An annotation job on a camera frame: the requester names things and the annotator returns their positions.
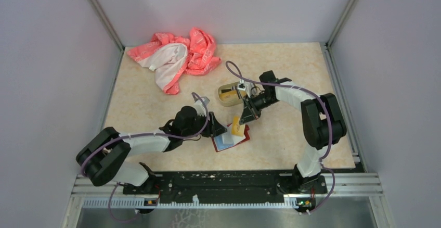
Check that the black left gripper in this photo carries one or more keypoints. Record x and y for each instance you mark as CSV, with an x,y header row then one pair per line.
x,y
213,128

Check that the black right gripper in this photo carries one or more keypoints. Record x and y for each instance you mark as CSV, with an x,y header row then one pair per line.
x,y
249,113

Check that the red card holder wallet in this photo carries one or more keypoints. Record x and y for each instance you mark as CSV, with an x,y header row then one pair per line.
x,y
227,140

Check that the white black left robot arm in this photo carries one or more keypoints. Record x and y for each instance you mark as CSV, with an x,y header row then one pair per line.
x,y
103,159

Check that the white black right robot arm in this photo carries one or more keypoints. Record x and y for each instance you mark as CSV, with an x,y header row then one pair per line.
x,y
322,121

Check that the beige oval card tray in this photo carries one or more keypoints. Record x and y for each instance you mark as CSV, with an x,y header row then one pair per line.
x,y
230,95

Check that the pink white crumpled cloth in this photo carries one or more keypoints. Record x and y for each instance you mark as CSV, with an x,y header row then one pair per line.
x,y
170,56

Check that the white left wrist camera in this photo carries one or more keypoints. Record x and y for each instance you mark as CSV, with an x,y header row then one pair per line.
x,y
200,105

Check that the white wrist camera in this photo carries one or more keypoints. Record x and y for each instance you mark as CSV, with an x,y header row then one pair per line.
x,y
243,89
200,105

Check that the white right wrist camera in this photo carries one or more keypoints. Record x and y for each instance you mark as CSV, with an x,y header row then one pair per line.
x,y
243,89

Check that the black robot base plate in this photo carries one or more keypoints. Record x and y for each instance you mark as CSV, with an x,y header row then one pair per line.
x,y
223,187

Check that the white slotted cable duct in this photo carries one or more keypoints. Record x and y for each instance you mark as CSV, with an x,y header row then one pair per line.
x,y
141,203

